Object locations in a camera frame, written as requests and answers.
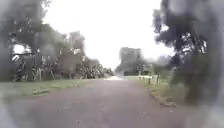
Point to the large dark tree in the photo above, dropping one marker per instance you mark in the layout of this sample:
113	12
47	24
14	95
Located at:
196	60

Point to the wide green grass verge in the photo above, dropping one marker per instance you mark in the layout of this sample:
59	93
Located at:
165	90

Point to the tall distant trees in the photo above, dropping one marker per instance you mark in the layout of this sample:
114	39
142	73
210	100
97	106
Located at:
130	60

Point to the low post fence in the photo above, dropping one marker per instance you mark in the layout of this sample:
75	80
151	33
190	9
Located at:
149	78

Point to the row of dense trees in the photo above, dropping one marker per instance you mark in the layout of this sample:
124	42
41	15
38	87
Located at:
50	56

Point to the grey asphalt road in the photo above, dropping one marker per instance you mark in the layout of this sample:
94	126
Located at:
106	105

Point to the grass verge with bare patches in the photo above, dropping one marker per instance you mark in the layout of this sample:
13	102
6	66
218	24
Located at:
36	88

